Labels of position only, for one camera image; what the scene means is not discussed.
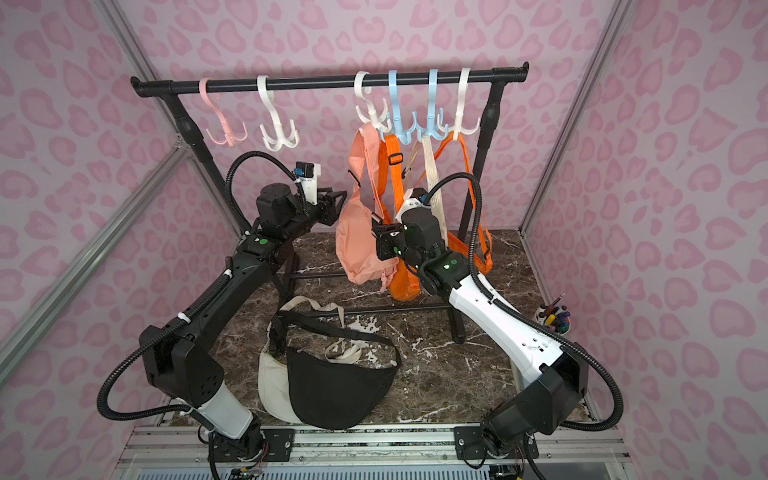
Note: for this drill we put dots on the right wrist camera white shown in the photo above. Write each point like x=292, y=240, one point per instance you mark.
x=413, y=200

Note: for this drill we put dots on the white hook rightmost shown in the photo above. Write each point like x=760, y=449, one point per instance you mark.
x=457, y=129

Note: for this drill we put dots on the light blue hook right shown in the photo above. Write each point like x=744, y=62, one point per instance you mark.
x=435, y=127

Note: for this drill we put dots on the orange sling bag front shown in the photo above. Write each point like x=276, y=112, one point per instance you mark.
x=404, y=286

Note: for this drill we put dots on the white hook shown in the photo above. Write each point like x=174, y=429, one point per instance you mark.
x=379, y=120
x=280, y=139
x=457, y=129

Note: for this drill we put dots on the light blue hook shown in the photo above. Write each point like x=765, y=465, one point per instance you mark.
x=435, y=127
x=403, y=135

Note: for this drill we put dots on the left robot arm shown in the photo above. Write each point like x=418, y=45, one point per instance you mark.
x=177, y=357

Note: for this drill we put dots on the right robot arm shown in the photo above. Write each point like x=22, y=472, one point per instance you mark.
x=553, y=376

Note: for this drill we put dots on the pink multi-prong hook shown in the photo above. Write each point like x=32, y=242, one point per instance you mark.
x=230, y=138

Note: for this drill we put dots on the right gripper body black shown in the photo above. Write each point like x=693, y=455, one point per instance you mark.
x=386, y=243

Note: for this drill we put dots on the pink pen cup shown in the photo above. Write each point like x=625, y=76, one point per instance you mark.
x=555, y=316

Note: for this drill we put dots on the pink sling bag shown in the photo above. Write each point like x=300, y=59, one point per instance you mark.
x=355, y=242

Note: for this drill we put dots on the black clothes rack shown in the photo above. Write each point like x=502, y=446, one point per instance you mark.
x=168, y=91

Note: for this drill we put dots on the light blue hook left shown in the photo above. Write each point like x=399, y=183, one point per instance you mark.
x=403, y=135

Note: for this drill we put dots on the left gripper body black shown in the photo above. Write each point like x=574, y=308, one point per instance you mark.
x=330, y=206

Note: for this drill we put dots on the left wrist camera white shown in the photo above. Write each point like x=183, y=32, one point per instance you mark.
x=308, y=174

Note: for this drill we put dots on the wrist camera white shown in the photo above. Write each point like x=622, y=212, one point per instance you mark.
x=308, y=174
x=413, y=200

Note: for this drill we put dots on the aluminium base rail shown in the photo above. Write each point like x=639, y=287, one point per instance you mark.
x=389, y=451

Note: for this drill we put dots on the black sling bag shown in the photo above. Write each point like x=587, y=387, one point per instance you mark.
x=332, y=396

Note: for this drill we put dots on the white orange sling bag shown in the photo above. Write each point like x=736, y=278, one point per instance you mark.
x=435, y=180

